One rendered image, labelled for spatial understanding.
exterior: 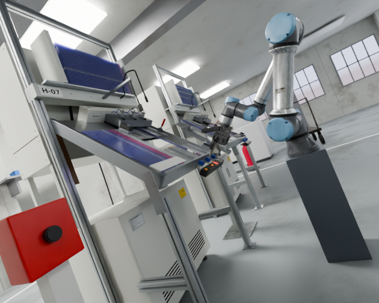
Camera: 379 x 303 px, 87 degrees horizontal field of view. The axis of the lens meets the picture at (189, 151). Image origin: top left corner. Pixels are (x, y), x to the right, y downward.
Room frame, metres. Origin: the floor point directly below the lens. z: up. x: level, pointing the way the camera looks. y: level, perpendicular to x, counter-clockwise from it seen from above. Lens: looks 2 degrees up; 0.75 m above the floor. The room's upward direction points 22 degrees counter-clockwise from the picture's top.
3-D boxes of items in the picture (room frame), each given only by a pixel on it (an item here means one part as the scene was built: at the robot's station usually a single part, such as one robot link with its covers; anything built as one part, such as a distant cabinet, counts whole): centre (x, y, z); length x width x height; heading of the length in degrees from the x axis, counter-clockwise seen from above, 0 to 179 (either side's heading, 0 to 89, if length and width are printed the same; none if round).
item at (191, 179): (2.63, -0.23, 0.65); 1.01 x 0.73 x 1.29; 64
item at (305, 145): (1.06, -0.55, 0.60); 0.15 x 0.15 x 0.10
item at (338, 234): (1.06, -0.55, 0.27); 0.18 x 0.18 x 0.55; 63
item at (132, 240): (1.38, 0.56, 0.31); 0.70 x 0.65 x 0.62; 154
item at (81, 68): (1.39, 0.43, 1.52); 0.51 x 0.13 x 0.27; 154
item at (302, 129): (1.06, -0.55, 0.72); 0.13 x 0.12 x 0.14; 135
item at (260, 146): (5.12, -1.59, 0.69); 0.69 x 0.62 x 1.39; 62
